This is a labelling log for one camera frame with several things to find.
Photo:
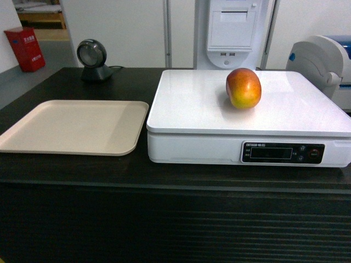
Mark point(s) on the red yellow mango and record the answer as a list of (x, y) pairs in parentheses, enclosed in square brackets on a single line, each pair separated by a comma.
[(243, 88)]

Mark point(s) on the white blue label printer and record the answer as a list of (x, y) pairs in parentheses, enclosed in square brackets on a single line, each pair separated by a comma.
[(325, 62)]

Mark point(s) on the white POS terminal stand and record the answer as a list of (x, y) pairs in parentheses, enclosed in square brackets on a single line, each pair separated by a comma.
[(230, 34)]

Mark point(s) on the red fire extinguisher box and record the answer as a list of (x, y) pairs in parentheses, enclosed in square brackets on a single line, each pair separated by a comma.
[(26, 48)]

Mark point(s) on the dark checkout counter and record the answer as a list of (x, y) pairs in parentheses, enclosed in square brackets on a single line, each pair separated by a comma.
[(84, 208)]

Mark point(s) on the white checkout scale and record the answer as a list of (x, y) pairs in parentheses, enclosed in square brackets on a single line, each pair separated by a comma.
[(193, 121)]

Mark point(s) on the wooden shelf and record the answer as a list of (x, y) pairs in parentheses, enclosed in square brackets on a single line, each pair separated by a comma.
[(40, 14)]

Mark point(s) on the beige plastic tray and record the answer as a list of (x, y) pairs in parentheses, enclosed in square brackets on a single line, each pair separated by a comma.
[(78, 127)]

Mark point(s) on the black barcode scanner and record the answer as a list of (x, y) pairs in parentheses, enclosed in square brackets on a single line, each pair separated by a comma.
[(92, 55)]

